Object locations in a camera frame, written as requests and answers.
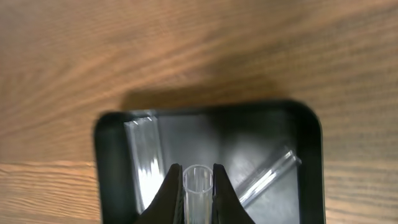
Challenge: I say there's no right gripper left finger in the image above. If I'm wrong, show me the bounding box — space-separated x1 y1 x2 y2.
133 162 185 224

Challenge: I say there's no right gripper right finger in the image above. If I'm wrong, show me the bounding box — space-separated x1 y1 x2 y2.
211 162 256 224

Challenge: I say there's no clear test tube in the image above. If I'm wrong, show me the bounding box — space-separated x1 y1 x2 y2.
182 164 216 224
234 149 303 210
124 115 166 214

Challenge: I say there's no black tray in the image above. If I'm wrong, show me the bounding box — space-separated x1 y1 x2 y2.
93 99 327 224

